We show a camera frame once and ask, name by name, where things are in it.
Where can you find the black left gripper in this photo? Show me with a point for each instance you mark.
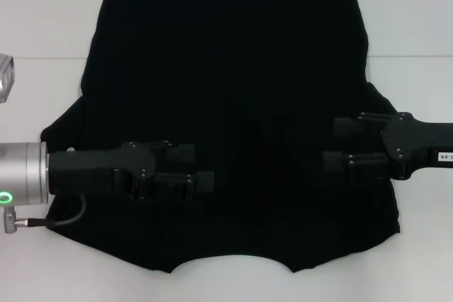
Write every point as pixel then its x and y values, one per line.
pixel 88 171

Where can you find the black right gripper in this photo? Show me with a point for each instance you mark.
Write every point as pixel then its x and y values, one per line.
pixel 417 143

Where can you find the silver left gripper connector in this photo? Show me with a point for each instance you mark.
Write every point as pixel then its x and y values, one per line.
pixel 71 149

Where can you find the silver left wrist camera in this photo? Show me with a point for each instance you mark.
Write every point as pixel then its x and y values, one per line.
pixel 6 79

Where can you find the black shirt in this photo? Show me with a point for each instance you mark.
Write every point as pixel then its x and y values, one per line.
pixel 226 68

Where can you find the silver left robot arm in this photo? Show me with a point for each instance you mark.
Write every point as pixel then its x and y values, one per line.
pixel 24 171

